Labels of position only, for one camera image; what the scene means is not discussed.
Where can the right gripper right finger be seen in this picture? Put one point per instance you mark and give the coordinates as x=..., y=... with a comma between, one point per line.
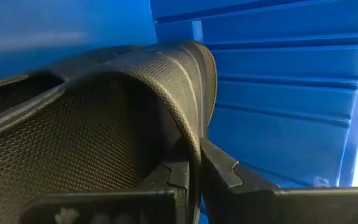
x=228, y=193

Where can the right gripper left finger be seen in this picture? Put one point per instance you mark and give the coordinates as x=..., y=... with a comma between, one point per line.
x=169, y=199

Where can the black rubber slide sandal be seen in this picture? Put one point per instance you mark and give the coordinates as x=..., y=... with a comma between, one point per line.
x=89, y=140

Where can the blue plastic bin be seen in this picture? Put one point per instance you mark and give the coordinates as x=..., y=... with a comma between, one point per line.
x=275, y=93

